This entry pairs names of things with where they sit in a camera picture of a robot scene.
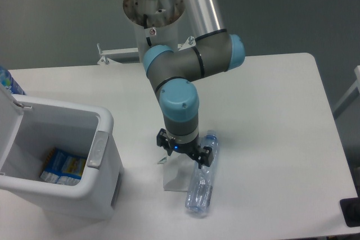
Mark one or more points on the white frame at right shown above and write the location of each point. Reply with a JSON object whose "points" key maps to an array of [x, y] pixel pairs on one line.
{"points": [[348, 97]]}

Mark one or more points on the white paper bag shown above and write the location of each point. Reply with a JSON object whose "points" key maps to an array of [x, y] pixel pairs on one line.
{"points": [[177, 172]]}

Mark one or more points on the blue snack package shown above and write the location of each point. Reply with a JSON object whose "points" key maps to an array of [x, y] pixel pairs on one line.
{"points": [[64, 168]]}

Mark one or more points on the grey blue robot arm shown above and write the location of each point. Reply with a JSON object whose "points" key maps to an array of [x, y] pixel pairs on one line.
{"points": [[181, 41]]}

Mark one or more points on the blue labelled bottle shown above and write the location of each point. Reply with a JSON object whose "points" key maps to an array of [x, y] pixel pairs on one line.
{"points": [[10, 83]]}

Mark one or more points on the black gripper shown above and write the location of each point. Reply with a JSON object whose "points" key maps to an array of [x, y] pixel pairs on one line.
{"points": [[202, 155]]}

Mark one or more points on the black device at edge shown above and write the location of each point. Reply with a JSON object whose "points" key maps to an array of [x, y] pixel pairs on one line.
{"points": [[350, 210]]}

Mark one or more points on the clear crushed plastic bottle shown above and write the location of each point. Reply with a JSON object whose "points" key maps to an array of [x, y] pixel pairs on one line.
{"points": [[202, 180]]}

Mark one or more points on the white trash can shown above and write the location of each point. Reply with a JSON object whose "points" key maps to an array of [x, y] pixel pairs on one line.
{"points": [[78, 129]]}

